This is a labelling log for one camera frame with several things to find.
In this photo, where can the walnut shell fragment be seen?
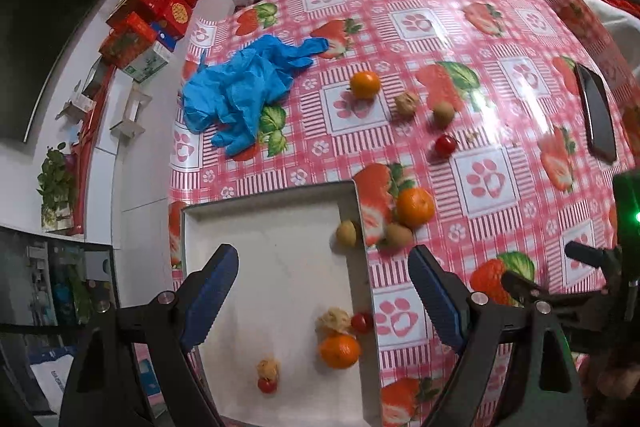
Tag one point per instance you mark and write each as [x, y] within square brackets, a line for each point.
[470, 137]

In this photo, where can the dark red smartphone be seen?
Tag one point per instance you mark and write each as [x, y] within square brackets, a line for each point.
[595, 112]

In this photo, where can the strawberry print plaid tablecloth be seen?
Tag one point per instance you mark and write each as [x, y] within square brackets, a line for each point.
[500, 57]

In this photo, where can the white cardboard insert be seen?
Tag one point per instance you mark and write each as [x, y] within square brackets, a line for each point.
[130, 112]
[75, 99]

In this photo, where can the blue and white small box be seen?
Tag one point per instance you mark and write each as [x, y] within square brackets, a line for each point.
[165, 33]

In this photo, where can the glass front cabinet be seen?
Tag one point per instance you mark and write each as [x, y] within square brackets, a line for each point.
[55, 282]

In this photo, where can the white cardboard tray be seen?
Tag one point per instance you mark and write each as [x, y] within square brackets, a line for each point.
[280, 267]

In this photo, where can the cherry tomato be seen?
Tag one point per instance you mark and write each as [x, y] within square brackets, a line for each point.
[361, 322]
[445, 144]
[266, 385]

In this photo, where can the red runner cloth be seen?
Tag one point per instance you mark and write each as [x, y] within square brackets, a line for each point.
[92, 127]

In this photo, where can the person's right hand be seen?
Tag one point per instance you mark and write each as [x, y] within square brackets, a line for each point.
[610, 377]

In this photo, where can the white printed sack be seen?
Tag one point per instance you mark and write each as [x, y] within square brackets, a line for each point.
[50, 382]

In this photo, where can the cracked pale walnut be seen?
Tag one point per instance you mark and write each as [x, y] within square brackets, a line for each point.
[334, 321]
[268, 367]

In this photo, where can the pile of blue rubber gloves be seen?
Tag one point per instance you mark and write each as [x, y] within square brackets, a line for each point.
[245, 92]

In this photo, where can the black television screen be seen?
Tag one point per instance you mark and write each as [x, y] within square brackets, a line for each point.
[50, 32]

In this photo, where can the tangerine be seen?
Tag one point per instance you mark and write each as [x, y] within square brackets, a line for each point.
[365, 84]
[340, 351]
[415, 206]

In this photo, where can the green and white carton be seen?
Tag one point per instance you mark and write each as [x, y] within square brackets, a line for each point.
[147, 64]

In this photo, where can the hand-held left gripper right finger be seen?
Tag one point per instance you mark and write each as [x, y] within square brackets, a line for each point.
[437, 302]

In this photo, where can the brown walnut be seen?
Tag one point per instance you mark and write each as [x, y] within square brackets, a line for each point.
[406, 103]

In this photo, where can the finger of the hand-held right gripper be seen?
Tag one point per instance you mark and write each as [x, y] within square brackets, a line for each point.
[520, 284]
[585, 254]

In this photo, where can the potted green plant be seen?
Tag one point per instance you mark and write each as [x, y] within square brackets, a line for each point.
[55, 177]

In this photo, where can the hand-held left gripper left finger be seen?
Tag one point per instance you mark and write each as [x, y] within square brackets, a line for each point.
[210, 297]

